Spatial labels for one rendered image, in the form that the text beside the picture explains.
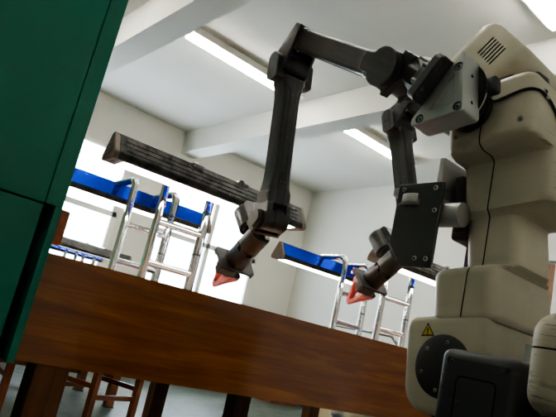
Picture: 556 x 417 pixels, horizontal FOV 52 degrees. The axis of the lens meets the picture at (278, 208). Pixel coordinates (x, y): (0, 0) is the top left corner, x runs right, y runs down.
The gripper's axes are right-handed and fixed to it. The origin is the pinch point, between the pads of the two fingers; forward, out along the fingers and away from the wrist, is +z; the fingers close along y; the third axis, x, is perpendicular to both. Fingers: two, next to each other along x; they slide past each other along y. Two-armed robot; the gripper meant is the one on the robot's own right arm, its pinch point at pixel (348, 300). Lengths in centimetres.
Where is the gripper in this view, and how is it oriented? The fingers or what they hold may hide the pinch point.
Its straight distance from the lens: 162.4
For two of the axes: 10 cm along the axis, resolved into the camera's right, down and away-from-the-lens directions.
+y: -7.7, -3.2, -5.6
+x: 2.2, 6.8, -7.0
